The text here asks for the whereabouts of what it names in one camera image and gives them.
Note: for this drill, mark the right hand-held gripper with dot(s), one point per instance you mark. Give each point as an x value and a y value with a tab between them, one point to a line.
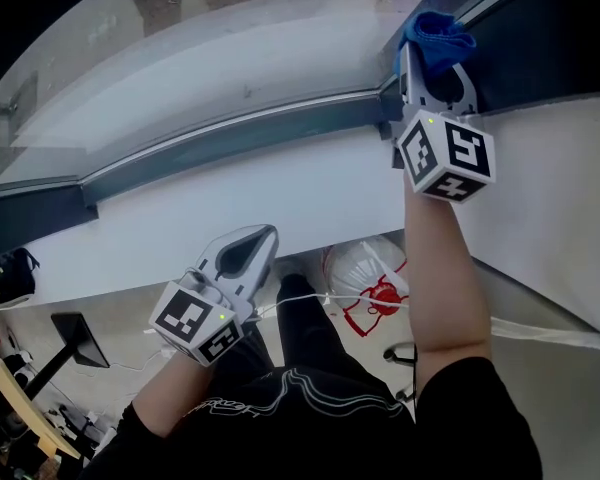
450	158

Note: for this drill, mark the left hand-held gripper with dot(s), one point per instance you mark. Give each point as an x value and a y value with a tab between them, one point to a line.
195	323

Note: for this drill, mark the blue cloth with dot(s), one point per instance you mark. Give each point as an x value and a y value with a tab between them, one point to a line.
437	38

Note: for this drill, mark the clear window glass pane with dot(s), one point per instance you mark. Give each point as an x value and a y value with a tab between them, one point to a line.
205	43

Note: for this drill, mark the person's right forearm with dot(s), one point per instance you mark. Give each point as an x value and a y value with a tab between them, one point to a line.
445	293

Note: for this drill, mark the person's left forearm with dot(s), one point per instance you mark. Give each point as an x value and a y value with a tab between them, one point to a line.
175	393

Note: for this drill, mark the grey sneaker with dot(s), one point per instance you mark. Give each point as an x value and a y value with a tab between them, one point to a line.
287	270

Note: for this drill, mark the white windowsill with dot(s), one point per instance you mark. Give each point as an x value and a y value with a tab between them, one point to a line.
230	208

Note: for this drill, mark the person's black trousers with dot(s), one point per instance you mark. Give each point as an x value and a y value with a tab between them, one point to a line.
305	338

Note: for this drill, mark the clear bag with red print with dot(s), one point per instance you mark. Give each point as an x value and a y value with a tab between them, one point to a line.
360	273

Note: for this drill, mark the person's black printed t-shirt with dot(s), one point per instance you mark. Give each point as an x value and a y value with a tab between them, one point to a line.
305	433

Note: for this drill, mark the green and black backpack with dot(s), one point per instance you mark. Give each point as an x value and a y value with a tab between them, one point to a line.
5	278

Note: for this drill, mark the black table pedestal base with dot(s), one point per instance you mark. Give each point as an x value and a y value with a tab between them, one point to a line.
80	340

